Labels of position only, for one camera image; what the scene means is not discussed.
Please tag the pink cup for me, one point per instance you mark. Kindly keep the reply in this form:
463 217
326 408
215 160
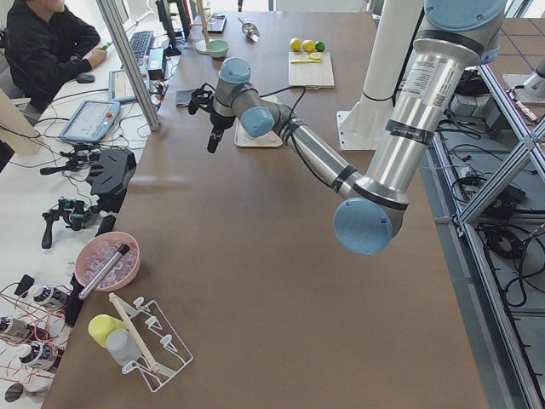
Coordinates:
271 138

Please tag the black keyboard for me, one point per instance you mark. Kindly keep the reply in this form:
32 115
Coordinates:
140 43

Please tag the blue teach pendant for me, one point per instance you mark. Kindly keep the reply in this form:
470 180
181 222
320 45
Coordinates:
119 87
91 121

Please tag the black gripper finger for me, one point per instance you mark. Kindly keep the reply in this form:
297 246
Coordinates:
220 134
213 142

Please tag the computer mouse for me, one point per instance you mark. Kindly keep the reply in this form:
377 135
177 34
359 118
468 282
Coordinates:
85 78

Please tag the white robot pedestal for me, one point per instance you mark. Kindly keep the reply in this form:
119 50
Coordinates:
361 127

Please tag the yellow plastic knife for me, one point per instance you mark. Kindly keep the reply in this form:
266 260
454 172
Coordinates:
304 61

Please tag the metal tube black cap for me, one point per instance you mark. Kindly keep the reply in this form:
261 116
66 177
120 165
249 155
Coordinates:
107 268

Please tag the wooden stick on rack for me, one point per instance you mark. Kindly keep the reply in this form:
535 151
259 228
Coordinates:
118 305

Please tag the grey folded cloth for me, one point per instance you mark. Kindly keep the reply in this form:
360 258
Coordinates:
183 98

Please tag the white wire cup rack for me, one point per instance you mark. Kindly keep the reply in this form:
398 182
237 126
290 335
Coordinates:
163 341

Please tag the yellow cup on rack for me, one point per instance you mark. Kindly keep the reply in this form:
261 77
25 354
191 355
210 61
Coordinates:
102 325

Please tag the seated person in black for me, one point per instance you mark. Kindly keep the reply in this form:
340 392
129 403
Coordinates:
48 47

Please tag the wooden mug tree stand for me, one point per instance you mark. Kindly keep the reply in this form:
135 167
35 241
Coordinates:
200 45

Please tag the aluminium frame post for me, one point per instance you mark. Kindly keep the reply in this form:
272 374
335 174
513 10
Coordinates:
114 24

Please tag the yellow lemon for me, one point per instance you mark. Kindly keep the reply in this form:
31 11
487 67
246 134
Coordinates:
308 45
295 44

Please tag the cream rabbit tray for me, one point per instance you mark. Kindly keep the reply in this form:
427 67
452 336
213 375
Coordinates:
244 140

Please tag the small bottle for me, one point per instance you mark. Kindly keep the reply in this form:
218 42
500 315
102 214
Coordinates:
14 329
48 296
41 356

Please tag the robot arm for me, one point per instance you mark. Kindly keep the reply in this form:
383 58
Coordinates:
453 35

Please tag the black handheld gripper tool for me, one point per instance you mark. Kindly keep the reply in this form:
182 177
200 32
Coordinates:
81 157

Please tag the green lime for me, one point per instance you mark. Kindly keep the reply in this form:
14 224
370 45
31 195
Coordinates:
320 46

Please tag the metal scoop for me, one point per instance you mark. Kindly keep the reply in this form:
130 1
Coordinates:
250 31

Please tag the wooden cutting board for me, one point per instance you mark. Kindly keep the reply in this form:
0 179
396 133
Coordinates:
313 75

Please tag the clear cup on rack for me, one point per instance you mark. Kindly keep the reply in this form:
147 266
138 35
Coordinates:
122 347

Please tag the mint green bowl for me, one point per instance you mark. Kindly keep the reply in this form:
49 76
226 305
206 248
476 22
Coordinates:
217 48

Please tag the black monitor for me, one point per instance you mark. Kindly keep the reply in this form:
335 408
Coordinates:
172 48

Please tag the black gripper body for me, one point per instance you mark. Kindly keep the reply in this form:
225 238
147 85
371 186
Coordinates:
220 122

